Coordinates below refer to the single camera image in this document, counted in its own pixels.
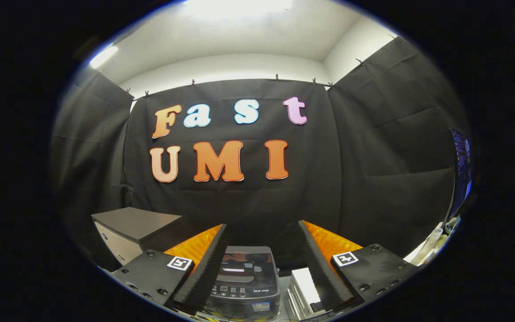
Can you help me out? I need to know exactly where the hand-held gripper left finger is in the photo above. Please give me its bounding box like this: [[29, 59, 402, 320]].
[[111, 224, 228, 316]]

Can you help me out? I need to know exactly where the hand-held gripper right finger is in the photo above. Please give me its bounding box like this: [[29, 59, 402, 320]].
[[298, 220, 419, 313]]

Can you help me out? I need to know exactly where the grey washing machine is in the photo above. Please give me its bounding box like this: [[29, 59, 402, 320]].
[[204, 245, 281, 320]]

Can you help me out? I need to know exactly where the dark washing machine lid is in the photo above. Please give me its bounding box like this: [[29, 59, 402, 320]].
[[215, 246, 278, 287]]

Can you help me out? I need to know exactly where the white ribbed box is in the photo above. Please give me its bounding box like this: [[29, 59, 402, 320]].
[[284, 267, 327, 320]]

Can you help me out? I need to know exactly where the grey cabinet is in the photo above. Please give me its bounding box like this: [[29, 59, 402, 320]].
[[91, 207, 195, 267]]

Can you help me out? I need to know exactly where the black backdrop cloth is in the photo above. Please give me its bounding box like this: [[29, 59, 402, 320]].
[[50, 38, 470, 269]]

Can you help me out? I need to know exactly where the computer monitor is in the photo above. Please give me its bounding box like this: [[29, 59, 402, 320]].
[[445, 129, 473, 222]]

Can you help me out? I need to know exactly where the row of small cloth clips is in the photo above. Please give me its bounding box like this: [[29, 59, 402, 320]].
[[97, 35, 401, 97]]

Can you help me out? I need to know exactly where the small strip light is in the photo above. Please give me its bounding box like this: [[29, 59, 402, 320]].
[[89, 45, 119, 70]]

